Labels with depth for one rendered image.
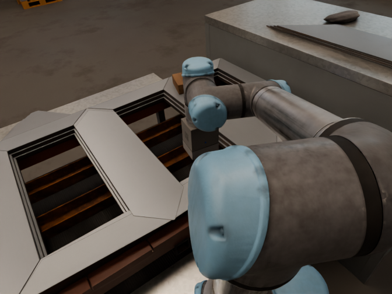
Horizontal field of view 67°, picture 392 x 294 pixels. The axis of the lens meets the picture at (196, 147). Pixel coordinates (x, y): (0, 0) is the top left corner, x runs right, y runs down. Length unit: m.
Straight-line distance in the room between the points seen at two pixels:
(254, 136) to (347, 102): 0.40
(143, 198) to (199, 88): 0.44
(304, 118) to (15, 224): 0.88
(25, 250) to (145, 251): 0.33
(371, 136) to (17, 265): 0.87
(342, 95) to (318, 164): 1.05
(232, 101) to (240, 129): 0.55
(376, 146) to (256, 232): 0.13
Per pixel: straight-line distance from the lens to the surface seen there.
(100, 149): 1.17
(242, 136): 1.13
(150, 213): 0.91
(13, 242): 1.02
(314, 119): 0.43
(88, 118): 1.37
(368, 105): 1.26
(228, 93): 0.63
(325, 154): 0.27
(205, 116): 0.60
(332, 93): 1.33
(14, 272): 0.95
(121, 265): 0.89
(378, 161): 0.28
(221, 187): 0.23
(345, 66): 1.26
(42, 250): 0.99
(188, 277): 1.00
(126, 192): 0.98
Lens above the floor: 1.58
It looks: 41 degrees down
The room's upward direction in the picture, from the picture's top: 5 degrees counter-clockwise
